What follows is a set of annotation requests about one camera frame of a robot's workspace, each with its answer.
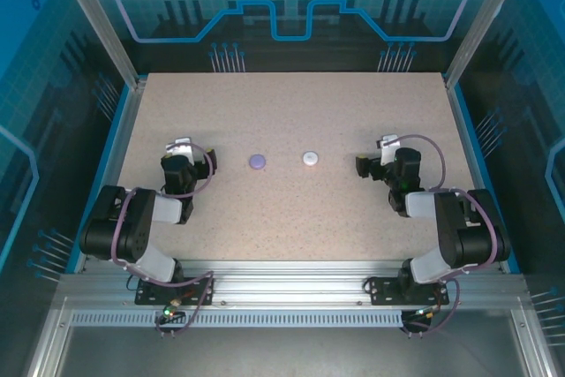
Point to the purple round case cover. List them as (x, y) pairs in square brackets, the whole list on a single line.
[(257, 161)]

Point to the white round charging case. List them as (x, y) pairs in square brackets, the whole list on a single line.
[(311, 159)]

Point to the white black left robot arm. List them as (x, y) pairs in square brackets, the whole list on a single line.
[(165, 209)]

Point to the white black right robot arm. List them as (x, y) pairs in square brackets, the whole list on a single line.
[(421, 205)]

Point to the small circuit board green light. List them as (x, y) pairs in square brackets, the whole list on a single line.
[(421, 311), (170, 312)]

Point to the aluminium side rail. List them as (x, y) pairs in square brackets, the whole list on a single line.
[(464, 130), (112, 174)]

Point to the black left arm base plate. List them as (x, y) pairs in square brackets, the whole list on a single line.
[(198, 291)]

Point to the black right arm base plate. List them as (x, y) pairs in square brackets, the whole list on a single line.
[(384, 291)]

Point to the aluminium mounting rail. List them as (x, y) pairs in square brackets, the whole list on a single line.
[(287, 280)]

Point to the aluminium frame post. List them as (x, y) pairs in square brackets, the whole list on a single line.
[(483, 19), (101, 19)]

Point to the aluminium front frame bar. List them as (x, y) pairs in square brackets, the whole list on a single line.
[(48, 341), (532, 346)]

